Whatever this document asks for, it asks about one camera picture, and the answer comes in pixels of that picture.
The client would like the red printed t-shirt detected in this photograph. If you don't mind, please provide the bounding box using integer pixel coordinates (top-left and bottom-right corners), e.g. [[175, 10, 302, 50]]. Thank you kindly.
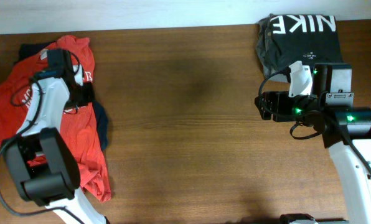
[[0, 35, 112, 202]]

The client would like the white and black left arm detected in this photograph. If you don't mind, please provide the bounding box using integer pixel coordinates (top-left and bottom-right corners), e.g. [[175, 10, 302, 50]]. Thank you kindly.
[[0, 63, 108, 223]]

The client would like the grey folded garment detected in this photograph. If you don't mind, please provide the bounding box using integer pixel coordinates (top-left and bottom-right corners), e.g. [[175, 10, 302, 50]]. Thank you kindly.
[[255, 14, 295, 78]]

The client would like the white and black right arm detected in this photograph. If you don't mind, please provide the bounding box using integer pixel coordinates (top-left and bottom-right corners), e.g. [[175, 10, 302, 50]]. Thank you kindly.
[[255, 61, 371, 223]]

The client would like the black Nike t-shirt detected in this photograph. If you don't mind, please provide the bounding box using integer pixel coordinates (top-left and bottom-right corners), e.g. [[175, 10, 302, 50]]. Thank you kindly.
[[283, 14, 343, 66]]

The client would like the navy blue garment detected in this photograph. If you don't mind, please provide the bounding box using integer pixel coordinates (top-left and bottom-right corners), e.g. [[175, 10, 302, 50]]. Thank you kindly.
[[18, 42, 109, 151]]

